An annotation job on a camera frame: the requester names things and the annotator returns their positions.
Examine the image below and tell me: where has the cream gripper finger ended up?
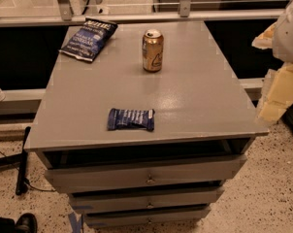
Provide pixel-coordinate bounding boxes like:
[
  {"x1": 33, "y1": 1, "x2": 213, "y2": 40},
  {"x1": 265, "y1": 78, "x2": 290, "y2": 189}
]
[
  {"x1": 256, "y1": 63, "x2": 293, "y2": 124},
  {"x1": 251, "y1": 23, "x2": 276, "y2": 50}
]

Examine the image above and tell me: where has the orange soda can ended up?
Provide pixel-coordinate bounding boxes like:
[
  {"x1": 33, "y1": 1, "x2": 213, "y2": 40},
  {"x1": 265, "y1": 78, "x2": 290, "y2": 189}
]
[{"x1": 142, "y1": 29, "x2": 164, "y2": 72}]

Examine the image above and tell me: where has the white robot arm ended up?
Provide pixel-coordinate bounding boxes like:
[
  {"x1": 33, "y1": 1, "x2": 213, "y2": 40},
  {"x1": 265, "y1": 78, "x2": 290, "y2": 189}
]
[{"x1": 252, "y1": 0, "x2": 293, "y2": 125}]

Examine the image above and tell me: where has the blue rxbar blueberry wrapper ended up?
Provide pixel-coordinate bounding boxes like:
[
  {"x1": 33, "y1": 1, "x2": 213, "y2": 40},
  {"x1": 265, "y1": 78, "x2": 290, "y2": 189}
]
[{"x1": 107, "y1": 108, "x2": 155, "y2": 131}]

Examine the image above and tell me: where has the grey top drawer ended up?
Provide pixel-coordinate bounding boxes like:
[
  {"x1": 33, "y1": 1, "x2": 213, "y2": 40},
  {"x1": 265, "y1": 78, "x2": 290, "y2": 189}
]
[{"x1": 45, "y1": 154, "x2": 246, "y2": 193}]

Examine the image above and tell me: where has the grey drawer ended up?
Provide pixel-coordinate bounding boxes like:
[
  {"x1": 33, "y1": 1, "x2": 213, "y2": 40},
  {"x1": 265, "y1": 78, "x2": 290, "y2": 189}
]
[
  {"x1": 45, "y1": 154, "x2": 246, "y2": 193},
  {"x1": 84, "y1": 205, "x2": 211, "y2": 228},
  {"x1": 69, "y1": 186, "x2": 224, "y2": 214}
]

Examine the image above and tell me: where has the grey drawer cabinet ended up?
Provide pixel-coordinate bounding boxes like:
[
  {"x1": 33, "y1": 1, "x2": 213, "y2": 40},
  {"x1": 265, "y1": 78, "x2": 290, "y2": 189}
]
[{"x1": 25, "y1": 21, "x2": 266, "y2": 228}]

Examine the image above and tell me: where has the blue chip bag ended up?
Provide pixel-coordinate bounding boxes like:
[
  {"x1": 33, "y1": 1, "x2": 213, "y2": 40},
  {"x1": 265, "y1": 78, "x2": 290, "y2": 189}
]
[{"x1": 60, "y1": 18, "x2": 118, "y2": 62}]

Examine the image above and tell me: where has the grey bottom drawer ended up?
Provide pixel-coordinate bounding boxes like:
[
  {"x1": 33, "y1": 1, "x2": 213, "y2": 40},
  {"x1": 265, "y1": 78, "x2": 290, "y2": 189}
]
[{"x1": 84, "y1": 205, "x2": 211, "y2": 228}]

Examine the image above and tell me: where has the grey middle drawer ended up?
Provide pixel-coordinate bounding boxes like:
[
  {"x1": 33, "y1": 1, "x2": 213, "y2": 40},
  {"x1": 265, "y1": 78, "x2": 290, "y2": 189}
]
[{"x1": 69, "y1": 186, "x2": 224, "y2": 214}]

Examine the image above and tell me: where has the black stand leg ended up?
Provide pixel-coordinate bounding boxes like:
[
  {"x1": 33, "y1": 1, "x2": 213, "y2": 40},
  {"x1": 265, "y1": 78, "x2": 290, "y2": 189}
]
[{"x1": 15, "y1": 125, "x2": 32, "y2": 196}]

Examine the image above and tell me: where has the black shoe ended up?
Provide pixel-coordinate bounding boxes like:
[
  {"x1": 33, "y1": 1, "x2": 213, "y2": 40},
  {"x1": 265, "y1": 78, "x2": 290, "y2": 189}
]
[{"x1": 15, "y1": 213, "x2": 38, "y2": 233}]

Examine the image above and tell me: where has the metal railing frame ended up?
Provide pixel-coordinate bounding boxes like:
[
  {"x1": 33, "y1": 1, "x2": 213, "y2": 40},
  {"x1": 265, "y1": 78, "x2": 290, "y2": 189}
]
[{"x1": 0, "y1": 0, "x2": 291, "y2": 27}]

